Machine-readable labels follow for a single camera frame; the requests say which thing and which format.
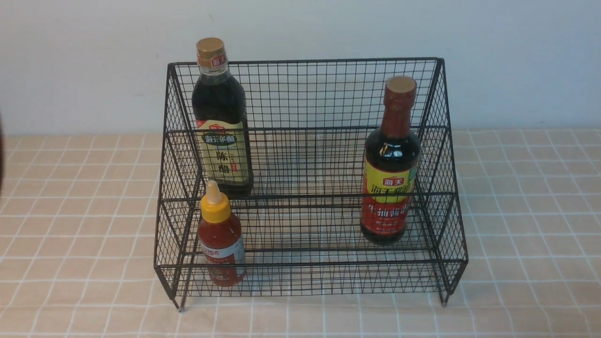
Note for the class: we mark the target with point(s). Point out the soy sauce bottle red label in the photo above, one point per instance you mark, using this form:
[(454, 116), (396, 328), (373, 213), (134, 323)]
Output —
[(390, 164)]

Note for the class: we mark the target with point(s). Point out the red ketchup squeeze bottle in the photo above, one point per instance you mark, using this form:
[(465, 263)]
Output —
[(221, 239)]

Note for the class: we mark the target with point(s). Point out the black wire mesh rack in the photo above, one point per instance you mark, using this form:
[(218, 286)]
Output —
[(308, 121)]

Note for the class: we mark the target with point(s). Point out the dark vinegar bottle yellow label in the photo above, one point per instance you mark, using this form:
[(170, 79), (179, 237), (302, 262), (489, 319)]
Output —
[(219, 107)]

